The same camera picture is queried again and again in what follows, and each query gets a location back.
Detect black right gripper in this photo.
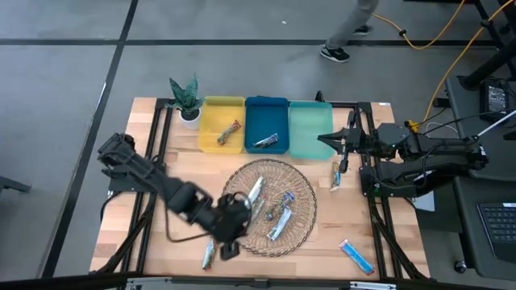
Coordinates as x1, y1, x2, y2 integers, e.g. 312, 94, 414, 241
316, 110, 378, 174

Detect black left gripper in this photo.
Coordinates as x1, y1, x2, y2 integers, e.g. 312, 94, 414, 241
208, 192, 254, 261

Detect orange blue granola bar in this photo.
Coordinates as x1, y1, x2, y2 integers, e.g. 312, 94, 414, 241
329, 161, 343, 193

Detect silver backed granola bar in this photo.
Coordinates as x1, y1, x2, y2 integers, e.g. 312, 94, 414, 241
265, 205, 294, 242
246, 175, 266, 205

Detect teal plastic bin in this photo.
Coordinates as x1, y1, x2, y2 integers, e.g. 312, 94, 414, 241
287, 100, 336, 160

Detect blue plastic bin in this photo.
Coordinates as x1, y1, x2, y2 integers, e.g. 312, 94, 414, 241
243, 95, 291, 155

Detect yellow plastic bin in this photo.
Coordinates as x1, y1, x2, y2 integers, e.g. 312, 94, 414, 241
197, 95, 247, 155

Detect white paper sheet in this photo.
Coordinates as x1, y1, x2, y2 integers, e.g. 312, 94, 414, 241
414, 195, 436, 213

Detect flat light blue bar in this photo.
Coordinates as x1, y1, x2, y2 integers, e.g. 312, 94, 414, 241
338, 238, 376, 276

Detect person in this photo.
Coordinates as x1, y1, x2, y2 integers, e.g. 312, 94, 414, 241
320, 0, 380, 64

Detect green plant in white pot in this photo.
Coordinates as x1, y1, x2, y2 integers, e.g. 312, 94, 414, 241
164, 74, 205, 131

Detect black stand legs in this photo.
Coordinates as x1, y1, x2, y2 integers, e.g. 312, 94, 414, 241
457, 0, 516, 92

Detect white rod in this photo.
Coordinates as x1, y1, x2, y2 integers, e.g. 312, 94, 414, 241
477, 119, 516, 137

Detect dark grey desk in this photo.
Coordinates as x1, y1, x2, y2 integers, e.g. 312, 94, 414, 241
445, 74, 516, 182
453, 176, 516, 283

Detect black power adapter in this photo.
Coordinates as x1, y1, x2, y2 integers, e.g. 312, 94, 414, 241
479, 80, 511, 122

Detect black keyboard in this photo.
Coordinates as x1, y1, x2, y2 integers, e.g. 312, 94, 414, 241
477, 201, 516, 263

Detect grey chair leg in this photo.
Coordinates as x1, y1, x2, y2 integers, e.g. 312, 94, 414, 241
0, 176, 32, 195

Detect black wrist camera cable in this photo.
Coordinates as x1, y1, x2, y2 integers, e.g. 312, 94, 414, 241
164, 201, 214, 244

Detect silver metal bracket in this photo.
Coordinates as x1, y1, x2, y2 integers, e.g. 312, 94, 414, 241
349, 280, 398, 290
125, 276, 173, 290

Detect black arm base cable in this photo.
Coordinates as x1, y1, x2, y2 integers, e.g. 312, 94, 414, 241
99, 192, 119, 222

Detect black floor cable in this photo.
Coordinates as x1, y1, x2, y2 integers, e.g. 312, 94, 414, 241
421, 110, 516, 136

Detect yellow looping floor cable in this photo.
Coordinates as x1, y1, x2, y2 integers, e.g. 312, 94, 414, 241
370, 0, 467, 51

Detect black aluminium frame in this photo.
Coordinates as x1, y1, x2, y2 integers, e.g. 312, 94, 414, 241
92, 96, 431, 283

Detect black frame crossbar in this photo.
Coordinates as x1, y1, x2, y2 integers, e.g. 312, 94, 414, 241
0, 272, 516, 290

